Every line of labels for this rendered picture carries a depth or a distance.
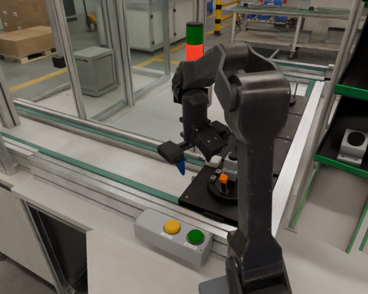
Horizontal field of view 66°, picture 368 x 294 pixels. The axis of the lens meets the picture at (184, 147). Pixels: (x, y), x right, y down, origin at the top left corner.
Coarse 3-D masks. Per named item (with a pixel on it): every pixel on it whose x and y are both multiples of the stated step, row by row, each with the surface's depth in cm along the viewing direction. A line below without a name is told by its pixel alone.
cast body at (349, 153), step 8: (344, 136) 58; (352, 136) 57; (360, 136) 56; (344, 144) 57; (352, 144) 56; (360, 144) 56; (344, 152) 59; (352, 152) 57; (360, 152) 56; (336, 160) 60; (344, 160) 59; (352, 160) 58; (360, 160) 58
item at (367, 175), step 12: (336, 108) 65; (348, 108) 69; (360, 108) 68; (336, 120) 68; (348, 120) 67; (360, 120) 66; (336, 132) 66; (324, 144) 65; (336, 144) 64; (324, 156) 63; (336, 156) 63; (336, 168) 61; (348, 168) 59; (360, 168) 60
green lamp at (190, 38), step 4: (188, 28) 80; (192, 28) 79; (196, 28) 79; (200, 28) 79; (188, 32) 80; (192, 32) 80; (196, 32) 79; (200, 32) 80; (188, 36) 81; (192, 36) 80; (196, 36) 80; (200, 36) 81; (188, 40) 81; (192, 40) 81; (196, 40) 81; (200, 40) 81; (192, 44) 81; (196, 44) 81
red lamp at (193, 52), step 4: (188, 44) 82; (200, 44) 82; (188, 48) 83; (192, 48) 82; (196, 48) 82; (200, 48) 83; (188, 52) 83; (192, 52) 83; (196, 52) 83; (200, 52) 83; (188, 56) 84; (192, 56) 83; (196, 56) 83; (200, 56) 84; (188, 60) 84
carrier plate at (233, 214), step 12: (204, 168) 97; (216, 168) 97; (204, 180) 92; (276, 180) 92; (192, 192) 87; (204, 192) 87; (180, 204) 85; (192, 204) 83; (204, 204) 83; (216, 204) 83; (228, 204) 83; (228, 216) 79
